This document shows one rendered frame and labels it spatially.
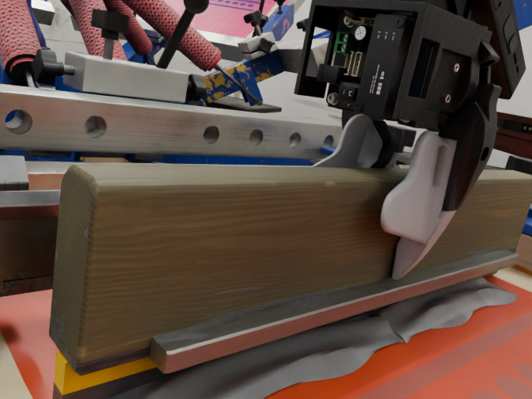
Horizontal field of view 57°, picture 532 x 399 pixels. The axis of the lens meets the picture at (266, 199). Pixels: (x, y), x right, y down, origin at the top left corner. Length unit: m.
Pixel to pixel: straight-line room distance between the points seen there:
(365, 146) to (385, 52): 0.09
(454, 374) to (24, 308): 0.24
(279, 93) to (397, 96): 3.07
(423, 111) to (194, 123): 0.34
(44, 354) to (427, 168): 0.22
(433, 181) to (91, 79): 0.37
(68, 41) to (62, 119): 4.17
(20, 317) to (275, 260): 0.14
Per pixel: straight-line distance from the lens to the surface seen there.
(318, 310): 0.26
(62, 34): 4.64
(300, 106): 3.16
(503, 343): 0.38
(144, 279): 0.20
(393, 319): 0.34
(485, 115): 0.29
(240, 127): 0.59
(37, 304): 0.30
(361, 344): 0.30
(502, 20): 0.33
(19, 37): 0.73
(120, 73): 0.56
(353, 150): 0.32
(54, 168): 0.44
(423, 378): 0.30
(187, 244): 0.20
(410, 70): 0.24
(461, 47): 0.27
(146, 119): 0.52
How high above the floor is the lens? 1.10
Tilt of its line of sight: 15 degrees down
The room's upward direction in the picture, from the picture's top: 11 degrees clockwise
